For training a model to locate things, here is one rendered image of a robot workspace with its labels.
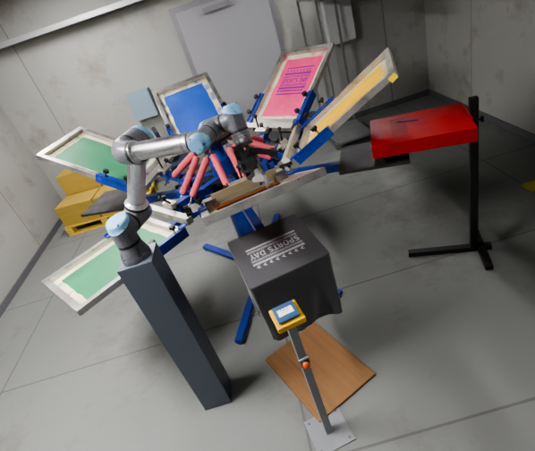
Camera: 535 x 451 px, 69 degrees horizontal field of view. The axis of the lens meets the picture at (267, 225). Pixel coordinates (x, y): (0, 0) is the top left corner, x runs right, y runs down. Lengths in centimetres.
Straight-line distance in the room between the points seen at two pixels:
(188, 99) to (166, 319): 244
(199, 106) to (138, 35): 220
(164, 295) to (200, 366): 58
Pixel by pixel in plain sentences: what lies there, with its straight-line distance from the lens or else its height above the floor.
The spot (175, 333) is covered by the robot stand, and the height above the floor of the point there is 71.
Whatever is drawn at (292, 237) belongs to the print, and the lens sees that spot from 216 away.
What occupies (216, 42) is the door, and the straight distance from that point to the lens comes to 580.
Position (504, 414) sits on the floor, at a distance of 253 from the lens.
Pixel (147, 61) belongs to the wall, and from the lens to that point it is 595.
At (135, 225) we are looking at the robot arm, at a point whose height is 136.
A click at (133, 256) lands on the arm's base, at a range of 200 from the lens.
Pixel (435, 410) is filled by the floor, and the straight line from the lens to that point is 251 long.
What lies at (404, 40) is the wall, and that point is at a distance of 645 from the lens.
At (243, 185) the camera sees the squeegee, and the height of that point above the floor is 122.
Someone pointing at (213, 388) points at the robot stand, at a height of 18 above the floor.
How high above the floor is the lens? 216
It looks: 31 degrees down
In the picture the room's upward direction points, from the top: 19 degrees counter-clockwise
